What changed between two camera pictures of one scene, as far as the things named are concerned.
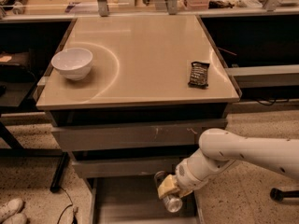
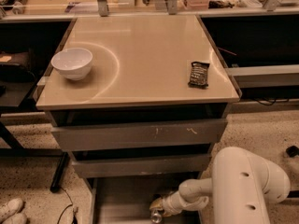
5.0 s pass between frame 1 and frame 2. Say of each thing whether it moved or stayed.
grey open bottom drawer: stayed
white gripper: moved
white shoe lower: stayed
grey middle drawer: stayed
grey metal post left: stayed
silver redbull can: moved
